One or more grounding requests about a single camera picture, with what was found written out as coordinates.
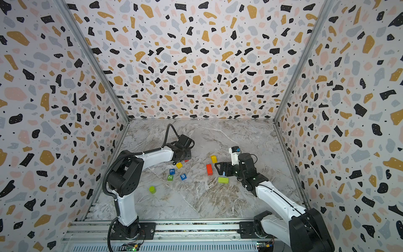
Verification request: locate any lime green rectangular block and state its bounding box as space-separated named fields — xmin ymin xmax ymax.
xmin=218 ymin=177 xmax=229 ymax=184

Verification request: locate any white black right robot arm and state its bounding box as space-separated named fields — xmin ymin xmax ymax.
xmin=214 ymin=151 xmax=335 ymax=252

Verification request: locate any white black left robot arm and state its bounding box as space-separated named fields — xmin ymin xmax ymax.
xmin=102 ymin=134 xmax=195 ymax=238

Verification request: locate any yellow triangular wood block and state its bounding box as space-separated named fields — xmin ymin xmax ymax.
xmin=211 ymin=155 xmax=218 ymax=164

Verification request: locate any lime green cylinder block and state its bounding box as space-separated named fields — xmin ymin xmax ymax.
xmin=149 ymin=186 xmax=156 ymax=194

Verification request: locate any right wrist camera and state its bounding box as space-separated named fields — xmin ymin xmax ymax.
xmin=229 ymin=146 xmax=241 ymax=165

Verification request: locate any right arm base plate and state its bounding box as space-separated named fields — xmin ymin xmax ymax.
xmin=237 ymin=221 xmax=273 ymax=239

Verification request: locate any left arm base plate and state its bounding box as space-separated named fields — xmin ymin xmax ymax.
xmin=110 ymin=221 xmax=156 ymax=240

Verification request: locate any aluminium left corner post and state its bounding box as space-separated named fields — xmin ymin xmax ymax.
xmin=54 ymin=0 xmax=130 ymax=124

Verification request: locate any aluminium corner post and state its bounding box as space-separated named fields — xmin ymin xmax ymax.
xmin=54 ymin=0 xmax=130 ymax=124
xmin=273 ymin=0 xmax=334 ymax=125

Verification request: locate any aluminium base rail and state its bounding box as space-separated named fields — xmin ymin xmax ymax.
xmin=59 ymin=218 xmax=334 ymax=252

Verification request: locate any aluminium right corner post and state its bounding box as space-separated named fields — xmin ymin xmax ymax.
xmin=273 ymin=0 xmax=334 ymax=125

